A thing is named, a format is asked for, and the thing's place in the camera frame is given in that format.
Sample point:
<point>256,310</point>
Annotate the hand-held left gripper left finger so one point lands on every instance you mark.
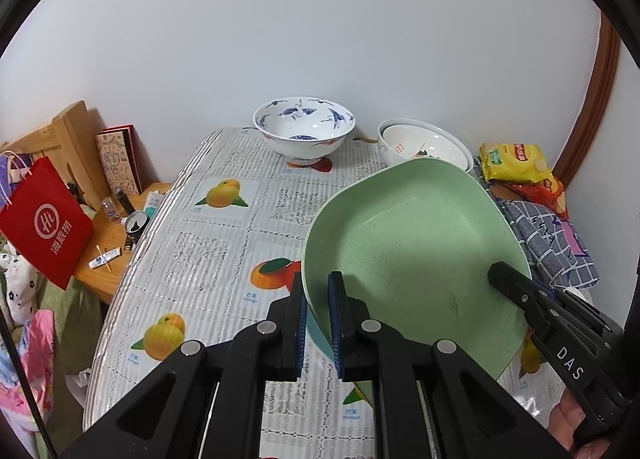
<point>301,324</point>

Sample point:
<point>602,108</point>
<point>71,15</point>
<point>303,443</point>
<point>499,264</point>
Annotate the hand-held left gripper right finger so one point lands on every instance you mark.
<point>334,319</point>

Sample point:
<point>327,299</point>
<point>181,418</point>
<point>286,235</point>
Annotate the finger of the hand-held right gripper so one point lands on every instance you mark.
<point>515,284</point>

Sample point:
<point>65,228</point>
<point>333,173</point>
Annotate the green plate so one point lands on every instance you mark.
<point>415,249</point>

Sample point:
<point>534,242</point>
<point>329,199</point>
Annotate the person's right hand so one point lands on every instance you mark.
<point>565,419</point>

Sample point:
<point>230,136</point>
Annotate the grey checked cloth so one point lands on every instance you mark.
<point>545,234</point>

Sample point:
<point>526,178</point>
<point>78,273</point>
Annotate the red chips bag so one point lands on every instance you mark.
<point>545,191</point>

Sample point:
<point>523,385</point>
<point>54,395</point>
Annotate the fruit print tablecloth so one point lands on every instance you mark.
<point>210,249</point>

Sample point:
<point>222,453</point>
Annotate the yellow chips bag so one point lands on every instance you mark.
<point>515,159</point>

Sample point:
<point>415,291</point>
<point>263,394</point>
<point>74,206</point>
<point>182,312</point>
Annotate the white bowl with orange print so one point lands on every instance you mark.
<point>425,146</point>

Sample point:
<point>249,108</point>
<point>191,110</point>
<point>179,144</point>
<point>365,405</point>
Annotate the white bowl with swirl pattern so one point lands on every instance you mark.
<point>380,139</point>

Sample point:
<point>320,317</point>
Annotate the white teal small box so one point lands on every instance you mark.
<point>152,204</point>

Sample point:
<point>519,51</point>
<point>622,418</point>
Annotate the black can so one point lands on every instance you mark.
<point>135,226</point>

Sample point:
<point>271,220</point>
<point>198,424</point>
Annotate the blue crane pattern bowl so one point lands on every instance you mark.
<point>300,121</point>

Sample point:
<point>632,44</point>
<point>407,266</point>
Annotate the small white tube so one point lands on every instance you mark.
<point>106,258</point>

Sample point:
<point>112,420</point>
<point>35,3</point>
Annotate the cotton swab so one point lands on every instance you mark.
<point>103,255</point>

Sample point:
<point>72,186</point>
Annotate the wooden side table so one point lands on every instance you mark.
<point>105,249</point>

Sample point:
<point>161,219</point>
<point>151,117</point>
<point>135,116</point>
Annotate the dark cylindrical bottle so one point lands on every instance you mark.
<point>124,200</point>

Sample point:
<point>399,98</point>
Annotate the small glass bottle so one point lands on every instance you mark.
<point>111,209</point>

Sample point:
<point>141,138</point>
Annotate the white plastic bag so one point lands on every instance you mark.
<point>79,386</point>

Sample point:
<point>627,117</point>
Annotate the patterned beige book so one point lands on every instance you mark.
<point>117,161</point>

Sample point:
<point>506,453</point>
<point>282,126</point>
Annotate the red book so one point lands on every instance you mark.
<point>127,128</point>

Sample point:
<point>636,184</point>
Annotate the pink floral fabric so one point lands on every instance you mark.
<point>30,364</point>

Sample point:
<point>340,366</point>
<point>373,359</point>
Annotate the red paper bag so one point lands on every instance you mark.
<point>45,224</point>

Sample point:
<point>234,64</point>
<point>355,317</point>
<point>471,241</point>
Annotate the white floral fabric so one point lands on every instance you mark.
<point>17,284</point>

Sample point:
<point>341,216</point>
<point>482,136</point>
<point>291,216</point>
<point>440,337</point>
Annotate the cardboard boxes on floor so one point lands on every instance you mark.
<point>65,134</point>

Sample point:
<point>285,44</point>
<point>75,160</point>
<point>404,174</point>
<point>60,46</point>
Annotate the brown wooden door frame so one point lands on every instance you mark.
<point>595,99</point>

